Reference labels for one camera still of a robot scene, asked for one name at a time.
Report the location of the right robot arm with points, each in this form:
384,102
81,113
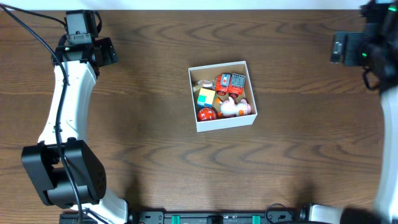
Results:
374,49

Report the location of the pink white toy duck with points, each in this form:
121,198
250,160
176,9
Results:
229,108

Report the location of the multicoloured puzzle cube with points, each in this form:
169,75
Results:
205,98

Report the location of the white cardboard box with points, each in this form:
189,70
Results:
210,72

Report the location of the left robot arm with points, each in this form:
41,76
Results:
62,168

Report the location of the white rattle drum toy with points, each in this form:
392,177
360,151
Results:
207,84

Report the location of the red lettered ball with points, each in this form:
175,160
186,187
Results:
206,114

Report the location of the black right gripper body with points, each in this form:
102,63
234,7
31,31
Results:
361,53

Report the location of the red toy fire truck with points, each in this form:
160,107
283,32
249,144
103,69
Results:
230,84

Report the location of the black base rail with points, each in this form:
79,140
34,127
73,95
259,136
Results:
271,216

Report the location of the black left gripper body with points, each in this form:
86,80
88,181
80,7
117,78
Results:
109,50

